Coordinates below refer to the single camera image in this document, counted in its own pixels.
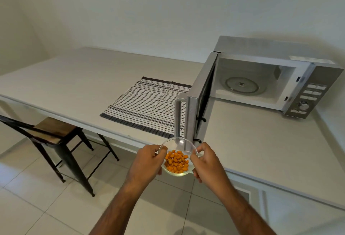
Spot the person's left hand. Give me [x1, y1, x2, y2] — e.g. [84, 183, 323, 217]
[124, 144, 168, 193]

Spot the person's right hand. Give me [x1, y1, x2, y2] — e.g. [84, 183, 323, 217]
[190, 142, 235, 198]

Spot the clear glass bowl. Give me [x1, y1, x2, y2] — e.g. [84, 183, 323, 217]
[158, 137, 199, 177]

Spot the silver microwave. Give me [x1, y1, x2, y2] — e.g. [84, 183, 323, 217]
[174, 35, 344, 144]

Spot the person's left forearm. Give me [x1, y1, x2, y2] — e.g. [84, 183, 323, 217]
[89, 181, 141, 235]

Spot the person's right forearm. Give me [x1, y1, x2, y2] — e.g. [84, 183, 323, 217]
[218, 189, 277, 235]

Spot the glass microwave turntable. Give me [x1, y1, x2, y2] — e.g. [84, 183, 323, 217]
[225, 76, 260, 95]

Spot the black white striped placemat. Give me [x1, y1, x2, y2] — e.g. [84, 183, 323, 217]
[100, 76, 192, 139]

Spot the black chair with wooden seat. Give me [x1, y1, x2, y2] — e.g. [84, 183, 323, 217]
[0, 114, 120, 198]

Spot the white table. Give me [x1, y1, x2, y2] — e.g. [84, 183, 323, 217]
[0, 47, 345, 210]

